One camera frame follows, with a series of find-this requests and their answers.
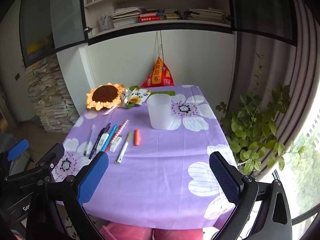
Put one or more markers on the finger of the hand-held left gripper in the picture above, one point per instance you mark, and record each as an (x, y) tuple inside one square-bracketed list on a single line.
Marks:
[(18, 148), (53, 155)]

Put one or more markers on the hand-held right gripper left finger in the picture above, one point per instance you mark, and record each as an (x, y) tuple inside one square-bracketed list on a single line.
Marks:
[(92, 177)]

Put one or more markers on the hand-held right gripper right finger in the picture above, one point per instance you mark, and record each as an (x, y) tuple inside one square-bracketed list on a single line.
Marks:
[(223, 177)]

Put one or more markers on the black pen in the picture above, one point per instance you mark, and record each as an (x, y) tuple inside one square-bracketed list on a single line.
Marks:
[(97, 142)]

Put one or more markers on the white marker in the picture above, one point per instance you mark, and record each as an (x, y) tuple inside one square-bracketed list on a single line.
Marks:
[(103, 142)]

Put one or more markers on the clear gel pen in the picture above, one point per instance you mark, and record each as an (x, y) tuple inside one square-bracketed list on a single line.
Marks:
[(89, 140)]

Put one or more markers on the white eraser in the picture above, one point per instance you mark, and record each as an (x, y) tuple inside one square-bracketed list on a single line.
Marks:
[(116, 143)]

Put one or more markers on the white green pen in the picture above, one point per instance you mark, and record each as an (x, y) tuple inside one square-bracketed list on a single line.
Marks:
[(123, 148)]

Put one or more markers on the blue pen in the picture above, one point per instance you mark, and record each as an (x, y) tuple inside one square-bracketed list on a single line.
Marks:
[(112, 133)]

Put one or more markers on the dark pen with clip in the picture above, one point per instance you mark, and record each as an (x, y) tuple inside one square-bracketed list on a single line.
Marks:
[(107, 127)]

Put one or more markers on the pink striped pen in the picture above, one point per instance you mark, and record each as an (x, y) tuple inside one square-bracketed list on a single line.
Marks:
[(122, 128)]

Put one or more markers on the orange highlighter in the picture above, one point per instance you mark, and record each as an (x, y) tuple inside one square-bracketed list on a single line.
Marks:
[(137, 137)]

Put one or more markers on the translucent plastic cup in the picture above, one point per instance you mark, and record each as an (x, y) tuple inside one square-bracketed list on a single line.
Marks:
[(158, 112)]

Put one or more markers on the green potted plant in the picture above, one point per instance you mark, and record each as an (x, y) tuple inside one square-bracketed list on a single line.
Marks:
[(250, 130)]

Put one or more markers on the floor pile of books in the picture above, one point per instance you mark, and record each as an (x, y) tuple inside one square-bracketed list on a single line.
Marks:
[(50, 92)]

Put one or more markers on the purple floral tablecloth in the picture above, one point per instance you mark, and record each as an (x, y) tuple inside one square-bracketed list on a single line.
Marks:
[(160, 175)]

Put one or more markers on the person's legs pink pants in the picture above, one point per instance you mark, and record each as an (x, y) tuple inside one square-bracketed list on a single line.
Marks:
[(135, 233)]

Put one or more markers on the crochet sunflower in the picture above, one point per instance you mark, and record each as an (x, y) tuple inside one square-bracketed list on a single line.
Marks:
[(105, 93)]

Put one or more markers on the window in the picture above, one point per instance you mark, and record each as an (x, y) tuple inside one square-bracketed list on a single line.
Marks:
[(310, 175)]

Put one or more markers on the white ribbon bow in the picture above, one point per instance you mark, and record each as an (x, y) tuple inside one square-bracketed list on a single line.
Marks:
[(126, 96)]

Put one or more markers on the sunflower gift card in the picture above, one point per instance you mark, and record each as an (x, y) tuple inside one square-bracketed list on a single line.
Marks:
[(140, 95)]

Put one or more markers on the green crochet leaf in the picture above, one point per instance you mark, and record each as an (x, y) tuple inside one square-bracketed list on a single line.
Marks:
[(170, 93)]

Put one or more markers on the yellow object behind glass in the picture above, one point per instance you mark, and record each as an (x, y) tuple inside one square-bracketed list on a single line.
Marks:
[(37, 46)]

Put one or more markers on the white bookcase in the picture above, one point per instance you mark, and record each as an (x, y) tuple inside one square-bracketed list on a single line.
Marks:
[(120, 60)]

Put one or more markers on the pink curtain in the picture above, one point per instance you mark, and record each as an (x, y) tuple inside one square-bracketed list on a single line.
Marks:
[(287, 67)]

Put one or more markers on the clear shelf holder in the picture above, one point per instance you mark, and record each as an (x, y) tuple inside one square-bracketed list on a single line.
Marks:
[(105, 23)]

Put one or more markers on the glass cabinet door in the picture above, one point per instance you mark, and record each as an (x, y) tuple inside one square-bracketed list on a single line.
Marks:
[(67, 12)]

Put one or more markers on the shelf pile of flat books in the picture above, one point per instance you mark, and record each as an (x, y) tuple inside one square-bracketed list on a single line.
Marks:
[(127, 17)]

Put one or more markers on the red book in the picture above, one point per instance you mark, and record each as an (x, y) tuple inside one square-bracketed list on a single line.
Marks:
[(150, 19)]

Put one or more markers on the wall switch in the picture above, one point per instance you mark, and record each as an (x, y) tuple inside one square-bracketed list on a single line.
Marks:
[(17, 76)]

